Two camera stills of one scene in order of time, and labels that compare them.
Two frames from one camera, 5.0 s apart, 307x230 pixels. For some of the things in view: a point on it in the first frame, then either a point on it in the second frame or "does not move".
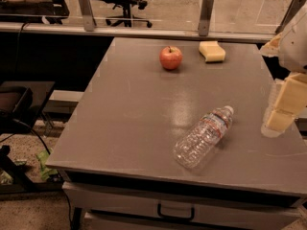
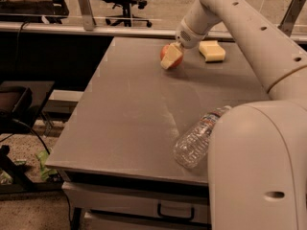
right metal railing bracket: (295, 7) does not move
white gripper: (295, 50) -> (189, 37)
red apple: (171, 57) does not move
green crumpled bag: (42, 156) does not move
